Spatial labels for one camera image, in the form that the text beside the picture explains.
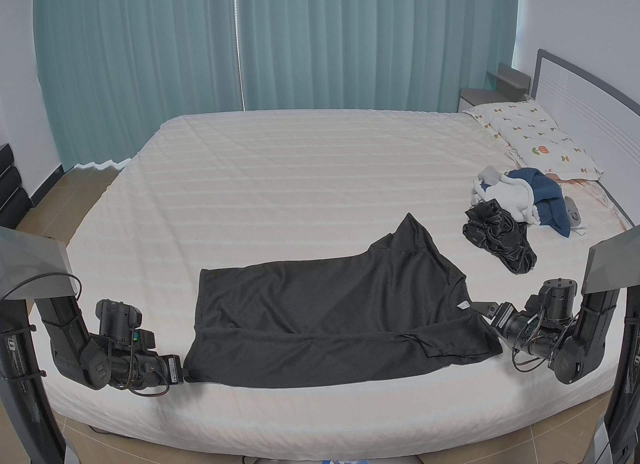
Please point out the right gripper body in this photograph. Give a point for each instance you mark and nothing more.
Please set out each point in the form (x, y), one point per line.
(507, 324)

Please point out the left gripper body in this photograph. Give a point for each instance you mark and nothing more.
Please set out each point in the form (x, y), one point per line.
(172, 369)

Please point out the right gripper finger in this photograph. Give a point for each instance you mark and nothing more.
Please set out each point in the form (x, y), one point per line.
(486, 308)

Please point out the black T-shirt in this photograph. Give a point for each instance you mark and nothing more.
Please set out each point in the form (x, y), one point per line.
(325, 312)

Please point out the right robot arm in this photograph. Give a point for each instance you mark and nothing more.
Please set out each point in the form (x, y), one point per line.
(605, 272)

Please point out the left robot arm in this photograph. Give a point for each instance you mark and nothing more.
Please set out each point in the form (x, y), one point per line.
(65, 332)

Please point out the pile of clothes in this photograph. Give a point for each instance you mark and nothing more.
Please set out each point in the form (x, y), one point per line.
(500, 239)

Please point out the bed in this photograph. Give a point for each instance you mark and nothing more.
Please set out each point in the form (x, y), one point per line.
(325, 162)

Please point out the white printed pillow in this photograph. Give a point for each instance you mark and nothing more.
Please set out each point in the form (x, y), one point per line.
(540, 139)

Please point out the grey bedside table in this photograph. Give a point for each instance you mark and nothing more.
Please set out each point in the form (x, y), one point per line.
(482, 96)

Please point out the blue-green curtain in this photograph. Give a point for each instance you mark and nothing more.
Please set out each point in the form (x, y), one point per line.
(125, 52)
(375, 27)

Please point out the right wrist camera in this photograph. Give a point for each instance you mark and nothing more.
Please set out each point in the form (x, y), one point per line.
(532, 307)

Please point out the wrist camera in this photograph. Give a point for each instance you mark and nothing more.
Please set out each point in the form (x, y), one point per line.
(145, 341)
(532, 307)

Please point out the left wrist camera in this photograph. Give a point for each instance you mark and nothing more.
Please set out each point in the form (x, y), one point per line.
(145, 341)

